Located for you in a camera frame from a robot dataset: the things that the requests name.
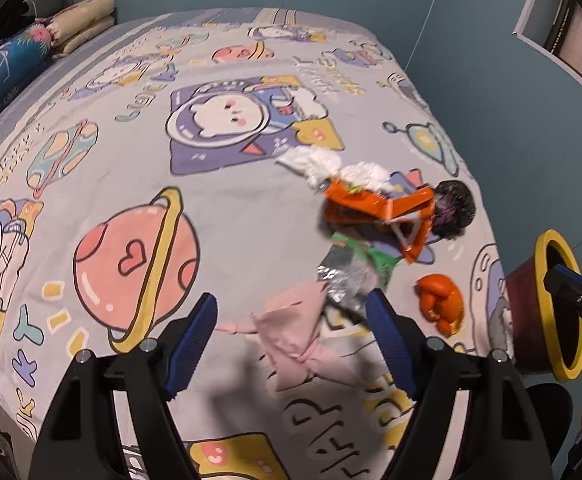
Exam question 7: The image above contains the yellow-rimmed dark trash bin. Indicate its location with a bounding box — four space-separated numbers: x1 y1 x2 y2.
506 230 582 382

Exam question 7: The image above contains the pink paper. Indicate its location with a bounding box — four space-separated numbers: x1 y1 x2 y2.
216 281 361 391

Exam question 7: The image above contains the orange snack wrapper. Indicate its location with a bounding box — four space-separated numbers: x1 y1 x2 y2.
322 180 435 263

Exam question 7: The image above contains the white tissue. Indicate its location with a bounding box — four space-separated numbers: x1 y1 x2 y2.
276 146 393 195

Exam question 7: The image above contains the green silver foil wrapper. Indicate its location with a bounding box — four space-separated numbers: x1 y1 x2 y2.
317 232 399 316

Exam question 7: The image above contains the cartoon space print bedsheet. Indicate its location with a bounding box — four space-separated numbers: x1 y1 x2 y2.
0 9 512 479

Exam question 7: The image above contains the blue floral folded quilt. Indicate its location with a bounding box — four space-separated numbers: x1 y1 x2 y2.
0 23 52 100

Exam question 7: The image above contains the beige folded blanket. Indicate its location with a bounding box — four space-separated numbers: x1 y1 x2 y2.
46 0 115 58

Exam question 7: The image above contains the grey bed headboard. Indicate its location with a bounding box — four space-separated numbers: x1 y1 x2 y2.
25 0 74 18

